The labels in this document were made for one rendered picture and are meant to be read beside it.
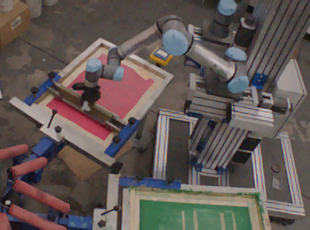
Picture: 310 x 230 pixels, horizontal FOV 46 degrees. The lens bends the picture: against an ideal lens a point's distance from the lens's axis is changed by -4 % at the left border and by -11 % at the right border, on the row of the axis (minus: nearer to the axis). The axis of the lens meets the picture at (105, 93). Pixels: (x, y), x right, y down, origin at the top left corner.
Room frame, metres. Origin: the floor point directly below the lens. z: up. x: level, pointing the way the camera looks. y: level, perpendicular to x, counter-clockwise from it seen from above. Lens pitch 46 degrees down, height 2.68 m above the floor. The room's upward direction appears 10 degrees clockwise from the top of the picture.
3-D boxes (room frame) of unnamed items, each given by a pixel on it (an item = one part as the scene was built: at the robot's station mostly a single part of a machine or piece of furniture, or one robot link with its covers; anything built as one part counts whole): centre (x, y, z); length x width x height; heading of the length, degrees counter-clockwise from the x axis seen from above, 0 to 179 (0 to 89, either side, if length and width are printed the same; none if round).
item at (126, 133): (1.32, -0.13, 0.97); 0.30 x 0.05 x 0.07; 154
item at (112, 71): (1.49, -0.02, 1.30); 0.11 x 0.11 x 0.08; 1
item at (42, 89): (1.56, 0.37, 0.97); 0.30 x 0.05 x 0.07; 154
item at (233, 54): (1.61, -0.66, 1.42); 0.13 x 0.12 x 0.14; 1
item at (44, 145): (1.15, 0.26, 1.02); 0.17 x 0.06 x 0.05; 154
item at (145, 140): (2.11, -0.34, 0.48); 0.22 x 0.22 x 0.96; 64
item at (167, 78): (1.66, 0.01, 0.97); 0.79 x 0.58 x 0.04; 154
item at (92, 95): (1.46, 0.08, 1.15); 0.09 x 0.08 x 0.12; 64
